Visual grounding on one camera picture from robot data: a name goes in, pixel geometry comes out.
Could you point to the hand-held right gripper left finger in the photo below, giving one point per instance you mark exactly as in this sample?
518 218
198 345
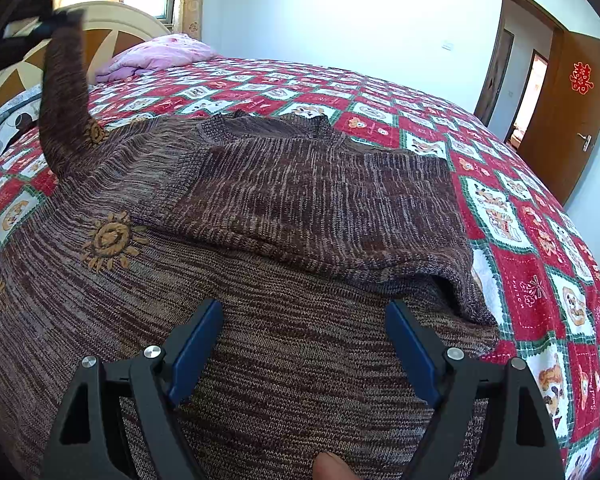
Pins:
200 350

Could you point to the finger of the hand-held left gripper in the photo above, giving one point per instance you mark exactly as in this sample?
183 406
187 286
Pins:
62 17

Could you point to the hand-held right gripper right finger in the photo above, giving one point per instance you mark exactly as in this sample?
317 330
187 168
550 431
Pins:
410 345

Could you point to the brown knit sweater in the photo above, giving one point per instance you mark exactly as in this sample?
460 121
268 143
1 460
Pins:
280 200

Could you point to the person's right hand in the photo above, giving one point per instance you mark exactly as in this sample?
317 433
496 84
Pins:
331 467

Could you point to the cream and brown headboard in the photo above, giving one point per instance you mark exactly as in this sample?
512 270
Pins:
115 40

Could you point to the grey patterned pillow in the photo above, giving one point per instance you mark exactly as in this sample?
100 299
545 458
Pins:
10 115

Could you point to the pink quilt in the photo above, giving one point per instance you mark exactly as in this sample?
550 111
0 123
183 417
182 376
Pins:
155 57

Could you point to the yellow patterned curtain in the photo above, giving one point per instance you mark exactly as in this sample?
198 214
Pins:
190 5

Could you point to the red printed bear blanket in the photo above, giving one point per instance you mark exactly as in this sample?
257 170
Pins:
530 260

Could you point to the brown wooden door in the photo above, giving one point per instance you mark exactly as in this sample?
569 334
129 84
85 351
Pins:
555 125

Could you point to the dark hallway door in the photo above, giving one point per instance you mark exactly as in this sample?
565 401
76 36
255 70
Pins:
497 75

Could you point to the red paper door decoration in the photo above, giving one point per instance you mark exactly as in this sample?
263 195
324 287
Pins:
581 79

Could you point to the white wall switch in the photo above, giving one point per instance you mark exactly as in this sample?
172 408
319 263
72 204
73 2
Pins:
447 45

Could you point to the brown door frame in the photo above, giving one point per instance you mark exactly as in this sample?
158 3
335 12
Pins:
535 10

